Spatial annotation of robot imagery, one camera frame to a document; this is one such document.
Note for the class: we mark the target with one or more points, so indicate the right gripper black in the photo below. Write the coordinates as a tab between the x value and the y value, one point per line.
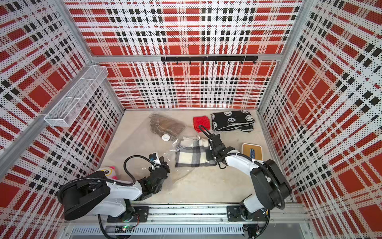
208	153

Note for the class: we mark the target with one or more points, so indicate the clear plastic vacuum bag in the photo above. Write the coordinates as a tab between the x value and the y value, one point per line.
133	136

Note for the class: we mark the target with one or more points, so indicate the red knitted scarf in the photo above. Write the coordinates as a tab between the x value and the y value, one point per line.
203	120

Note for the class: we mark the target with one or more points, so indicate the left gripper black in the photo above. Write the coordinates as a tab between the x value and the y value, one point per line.
164	165

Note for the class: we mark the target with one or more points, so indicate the black smiley face scarf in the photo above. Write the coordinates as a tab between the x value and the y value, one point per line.
232	120

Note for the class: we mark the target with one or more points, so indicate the aluminium front rail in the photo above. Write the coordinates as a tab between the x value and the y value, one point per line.
196	219

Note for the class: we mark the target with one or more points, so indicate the white mesh wall basket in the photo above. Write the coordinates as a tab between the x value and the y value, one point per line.
64	113

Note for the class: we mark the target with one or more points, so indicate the brown fringed scarf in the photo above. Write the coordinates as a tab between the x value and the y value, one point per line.
161	125

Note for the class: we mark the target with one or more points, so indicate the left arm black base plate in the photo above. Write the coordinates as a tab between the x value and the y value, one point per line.
131	215

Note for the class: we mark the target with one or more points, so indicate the white vacuum bag valve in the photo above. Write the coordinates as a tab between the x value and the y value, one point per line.
165	137

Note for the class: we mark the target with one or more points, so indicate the black wall hook rail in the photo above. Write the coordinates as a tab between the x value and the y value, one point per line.
178	59

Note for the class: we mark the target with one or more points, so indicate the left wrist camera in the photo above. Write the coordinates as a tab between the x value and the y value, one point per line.
154	159

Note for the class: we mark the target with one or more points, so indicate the grey white plaid scarf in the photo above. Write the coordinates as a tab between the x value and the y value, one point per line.
193	152

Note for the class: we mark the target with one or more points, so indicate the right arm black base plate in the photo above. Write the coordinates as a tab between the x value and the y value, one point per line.
238	213

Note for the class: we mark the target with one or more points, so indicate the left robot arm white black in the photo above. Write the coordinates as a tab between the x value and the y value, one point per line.
99	194

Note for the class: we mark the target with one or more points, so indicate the white box with cork lid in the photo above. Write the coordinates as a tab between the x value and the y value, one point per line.
252	150

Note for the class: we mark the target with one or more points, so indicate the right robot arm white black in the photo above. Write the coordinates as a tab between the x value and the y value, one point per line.
270	185

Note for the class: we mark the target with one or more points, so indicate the pink white plush toy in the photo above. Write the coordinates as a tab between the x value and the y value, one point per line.
109	172

